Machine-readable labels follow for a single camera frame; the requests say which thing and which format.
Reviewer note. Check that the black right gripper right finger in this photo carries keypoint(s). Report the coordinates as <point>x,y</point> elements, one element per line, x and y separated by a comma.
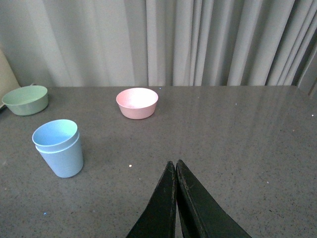
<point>200,215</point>

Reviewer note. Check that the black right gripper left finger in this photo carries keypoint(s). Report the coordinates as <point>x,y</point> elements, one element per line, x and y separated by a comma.
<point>158,218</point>

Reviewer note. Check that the blue cup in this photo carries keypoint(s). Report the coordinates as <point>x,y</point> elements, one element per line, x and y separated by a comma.
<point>55,135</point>
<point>67,162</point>

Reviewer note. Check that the pink bowl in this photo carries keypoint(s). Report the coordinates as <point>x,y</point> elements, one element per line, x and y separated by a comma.
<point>137,103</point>

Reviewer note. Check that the green bowl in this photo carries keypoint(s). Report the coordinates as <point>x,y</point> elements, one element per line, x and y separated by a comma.
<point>27,100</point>

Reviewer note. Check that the white toaster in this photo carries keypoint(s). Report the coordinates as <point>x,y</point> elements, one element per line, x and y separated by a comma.
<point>8,81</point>

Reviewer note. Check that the grey curtain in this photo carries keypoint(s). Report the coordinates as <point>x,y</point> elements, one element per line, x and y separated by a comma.
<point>161,42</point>

